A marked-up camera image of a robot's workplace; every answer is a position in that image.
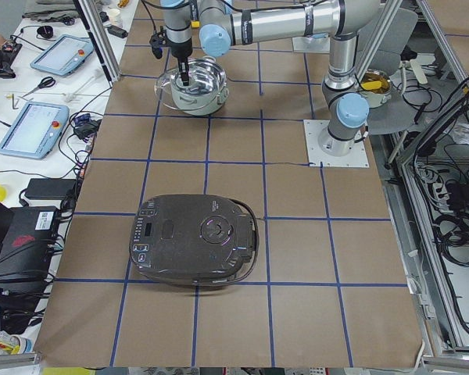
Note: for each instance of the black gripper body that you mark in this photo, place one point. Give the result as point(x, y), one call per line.
point(180, 50)

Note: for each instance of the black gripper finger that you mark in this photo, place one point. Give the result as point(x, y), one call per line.
point(184, 72)

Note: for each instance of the glass pot lid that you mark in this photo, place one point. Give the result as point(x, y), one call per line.
point(173, 92)

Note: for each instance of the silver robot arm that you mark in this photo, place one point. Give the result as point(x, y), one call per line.
point(219, 30)

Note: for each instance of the white pot with steel rim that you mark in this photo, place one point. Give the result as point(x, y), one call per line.
point(214, 91)

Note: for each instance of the white paper cup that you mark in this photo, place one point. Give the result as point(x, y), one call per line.
point(115, 17)

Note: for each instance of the blue teach pendant far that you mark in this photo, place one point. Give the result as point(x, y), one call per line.
point(64, 56)

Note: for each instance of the blue teach pendant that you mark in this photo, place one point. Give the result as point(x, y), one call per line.
point(64, 56)
point(35, 131)

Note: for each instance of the blue teach pendant near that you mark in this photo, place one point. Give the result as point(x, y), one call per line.
point(35, 131)

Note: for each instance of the dark brown rice cooker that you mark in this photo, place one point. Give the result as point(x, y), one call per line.
point(194, 240)

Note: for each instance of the black power adapter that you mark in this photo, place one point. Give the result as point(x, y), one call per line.
point(47, 189)

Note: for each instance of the steel bowl on chair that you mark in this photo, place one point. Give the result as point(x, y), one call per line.
point(376, 88)

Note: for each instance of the black laptop with red logo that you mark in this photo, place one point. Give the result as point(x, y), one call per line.
point(28, 236)

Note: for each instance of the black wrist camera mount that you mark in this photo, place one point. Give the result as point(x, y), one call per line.
point(157, 42)

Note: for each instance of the aluminium frame post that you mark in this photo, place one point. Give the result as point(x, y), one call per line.
point(91, 20)

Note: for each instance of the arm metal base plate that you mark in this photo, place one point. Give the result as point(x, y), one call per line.
point(325, 151)
point(318, 45)

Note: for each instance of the scissors with black handles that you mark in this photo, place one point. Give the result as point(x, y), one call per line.
point(46, 82)

